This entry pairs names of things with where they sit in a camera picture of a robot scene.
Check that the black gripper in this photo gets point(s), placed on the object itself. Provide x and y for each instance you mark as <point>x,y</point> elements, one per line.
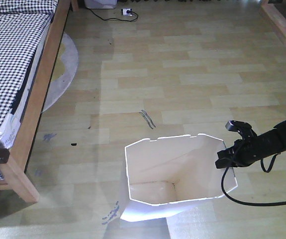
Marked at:
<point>241,154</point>

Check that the white paper trash bin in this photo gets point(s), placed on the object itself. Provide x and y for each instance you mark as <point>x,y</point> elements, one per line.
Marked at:
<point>166,176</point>

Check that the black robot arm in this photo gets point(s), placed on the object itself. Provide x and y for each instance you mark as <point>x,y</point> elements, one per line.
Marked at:
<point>272,142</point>

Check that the round grey yellow rug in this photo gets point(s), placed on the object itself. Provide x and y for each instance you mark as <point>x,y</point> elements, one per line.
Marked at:
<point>64,71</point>

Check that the black white checkered bedding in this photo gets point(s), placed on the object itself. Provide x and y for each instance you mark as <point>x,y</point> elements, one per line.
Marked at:
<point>22,25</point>

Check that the wooden furniture leg frame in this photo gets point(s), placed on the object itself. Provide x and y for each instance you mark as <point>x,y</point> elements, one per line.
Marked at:
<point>274,11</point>

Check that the wooden bed frame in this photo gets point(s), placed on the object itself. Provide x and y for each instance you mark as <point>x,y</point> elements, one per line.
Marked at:
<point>13,161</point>

